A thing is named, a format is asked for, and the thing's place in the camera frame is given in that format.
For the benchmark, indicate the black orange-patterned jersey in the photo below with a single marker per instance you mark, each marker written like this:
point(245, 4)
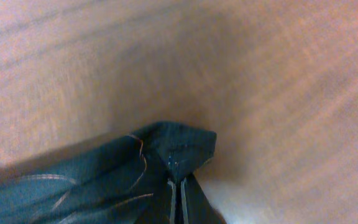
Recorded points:
point(113, 182)

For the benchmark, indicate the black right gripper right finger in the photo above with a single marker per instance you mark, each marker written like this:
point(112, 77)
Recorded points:
point(195, 207)

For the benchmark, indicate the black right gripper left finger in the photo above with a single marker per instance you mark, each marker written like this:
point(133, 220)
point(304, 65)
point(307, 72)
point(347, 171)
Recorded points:
point(161, 209)

